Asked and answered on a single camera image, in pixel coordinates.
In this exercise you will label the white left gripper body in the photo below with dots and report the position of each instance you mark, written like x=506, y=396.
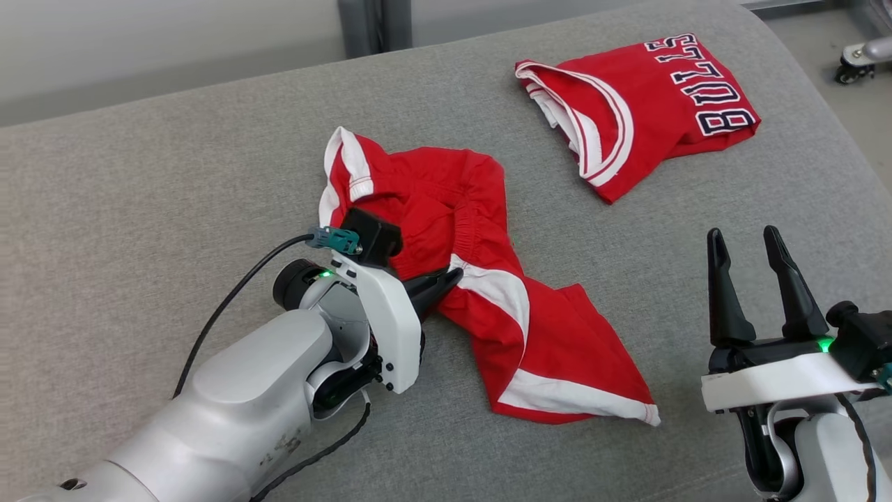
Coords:
x=390, y=328

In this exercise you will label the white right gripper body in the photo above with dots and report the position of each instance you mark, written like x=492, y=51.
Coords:
x=773, y=383

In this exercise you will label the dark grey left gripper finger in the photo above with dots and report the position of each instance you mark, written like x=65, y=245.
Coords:
x=428, y=307
x=435, y=282

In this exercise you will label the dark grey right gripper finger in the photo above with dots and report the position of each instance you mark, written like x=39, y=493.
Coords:
x=728, y=314
x=798, y=314

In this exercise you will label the red shorts with white stripe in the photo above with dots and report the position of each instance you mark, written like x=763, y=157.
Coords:
x=557, y=335

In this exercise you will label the red Bulls basketball jersey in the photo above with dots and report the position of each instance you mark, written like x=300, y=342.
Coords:
x=648, y=104

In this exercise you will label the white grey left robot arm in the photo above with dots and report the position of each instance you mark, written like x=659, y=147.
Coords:
x=230, y=411

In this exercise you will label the black castor wheel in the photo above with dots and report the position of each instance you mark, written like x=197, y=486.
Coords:
x=849, y=72

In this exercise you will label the grey partition leg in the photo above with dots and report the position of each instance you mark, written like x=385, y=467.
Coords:
x=874, y=50

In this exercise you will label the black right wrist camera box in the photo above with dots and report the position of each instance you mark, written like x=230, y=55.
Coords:
x=860, y=341

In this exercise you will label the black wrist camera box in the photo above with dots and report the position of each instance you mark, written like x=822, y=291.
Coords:
x=373, y=237
x=860, y=341

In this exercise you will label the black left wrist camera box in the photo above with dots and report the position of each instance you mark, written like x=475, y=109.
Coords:
x=373, y=237

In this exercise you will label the teal left camera connector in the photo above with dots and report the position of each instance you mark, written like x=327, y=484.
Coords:
x=334, y=239

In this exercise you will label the teal camera connector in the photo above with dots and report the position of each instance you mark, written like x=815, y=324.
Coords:
x=886, y=376
x=334, y=239

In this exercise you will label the teal right camera connector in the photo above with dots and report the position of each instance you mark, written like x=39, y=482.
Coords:
x=886, y=376

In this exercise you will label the grey metal partition post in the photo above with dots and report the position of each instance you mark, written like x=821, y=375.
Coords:
x=362, y=28

